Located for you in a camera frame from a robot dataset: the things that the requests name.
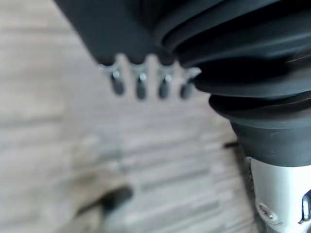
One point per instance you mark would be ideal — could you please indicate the dark robot foot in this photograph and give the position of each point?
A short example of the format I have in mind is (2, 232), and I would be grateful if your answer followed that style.
(107, 201)

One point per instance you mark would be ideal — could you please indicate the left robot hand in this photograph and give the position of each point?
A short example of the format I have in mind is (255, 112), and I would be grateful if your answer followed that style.
(218, 48)

